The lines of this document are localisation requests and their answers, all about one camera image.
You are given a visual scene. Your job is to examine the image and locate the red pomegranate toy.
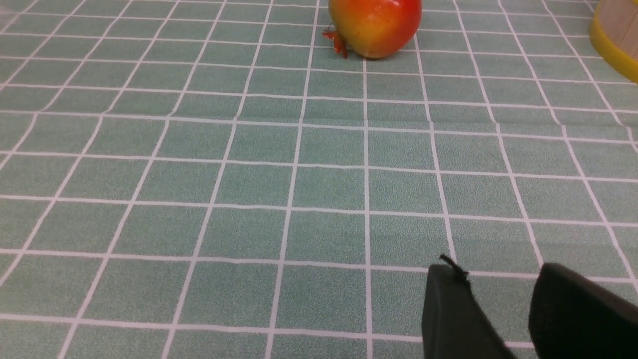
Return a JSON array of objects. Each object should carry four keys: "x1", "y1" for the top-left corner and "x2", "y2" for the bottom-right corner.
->
[{"x1": 322, "y1": 0, "x2": 422, "y2": 59}]

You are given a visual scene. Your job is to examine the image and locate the green checkered tablecloth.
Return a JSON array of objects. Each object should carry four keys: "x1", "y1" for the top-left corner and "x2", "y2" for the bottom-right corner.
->
[{"x1": 0, "y1": 0, "x2": 638, "y2": 359}]

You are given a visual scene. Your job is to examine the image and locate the bamboo steamer tray yellow rim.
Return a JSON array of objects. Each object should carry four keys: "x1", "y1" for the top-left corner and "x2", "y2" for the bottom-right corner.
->
[{"x1": 589, "y1": 0, "x2": 638, "y2": 83}]

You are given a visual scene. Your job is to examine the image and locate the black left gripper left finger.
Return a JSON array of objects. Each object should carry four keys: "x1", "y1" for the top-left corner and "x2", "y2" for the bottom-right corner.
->
[{"x1": 422, "y1": 254, "x2": 515, "y2": 359}]

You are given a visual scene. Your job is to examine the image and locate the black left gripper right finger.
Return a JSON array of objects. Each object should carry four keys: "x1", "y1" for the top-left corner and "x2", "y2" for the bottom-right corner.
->
[{"x1": 528, "y1": 263, "x2": 638, "y2": 359}]

